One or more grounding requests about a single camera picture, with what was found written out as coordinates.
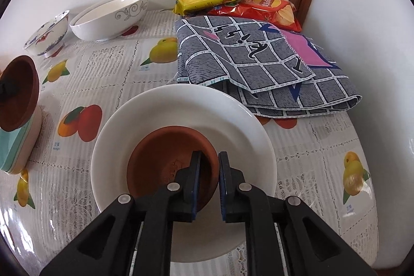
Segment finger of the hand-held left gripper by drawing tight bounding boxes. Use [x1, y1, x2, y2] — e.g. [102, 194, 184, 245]
[0, 69, 20, 102]

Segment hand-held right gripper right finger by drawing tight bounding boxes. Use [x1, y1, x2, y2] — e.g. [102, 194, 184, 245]
[218, 151, 379, 276]

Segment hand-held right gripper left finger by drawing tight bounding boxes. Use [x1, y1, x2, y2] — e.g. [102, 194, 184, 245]
[39, 151, 203, 276]

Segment small brown dish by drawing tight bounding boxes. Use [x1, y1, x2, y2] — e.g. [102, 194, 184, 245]
[126, 126, 220, 213]
[0, 55, 40, 131]

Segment pink square plate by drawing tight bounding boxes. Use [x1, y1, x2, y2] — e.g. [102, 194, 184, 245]
[6, 106, 42, 175]

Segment teal square plate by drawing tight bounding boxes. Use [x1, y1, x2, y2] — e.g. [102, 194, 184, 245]
[0, 121, 33, 171]

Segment blue patterned footed bowl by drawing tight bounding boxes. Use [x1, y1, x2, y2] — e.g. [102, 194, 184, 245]
[23, 10, 70, 58]

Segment large white patterned bowl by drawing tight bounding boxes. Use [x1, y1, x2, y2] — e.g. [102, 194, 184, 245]
[69, 0, 149, 42]

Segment grey checked cloth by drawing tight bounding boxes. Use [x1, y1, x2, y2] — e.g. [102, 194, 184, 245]
[175, 16, 363, 119]

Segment red chips bag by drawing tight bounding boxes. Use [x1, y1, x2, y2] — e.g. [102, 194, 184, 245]
[207, 0, 302, 32]

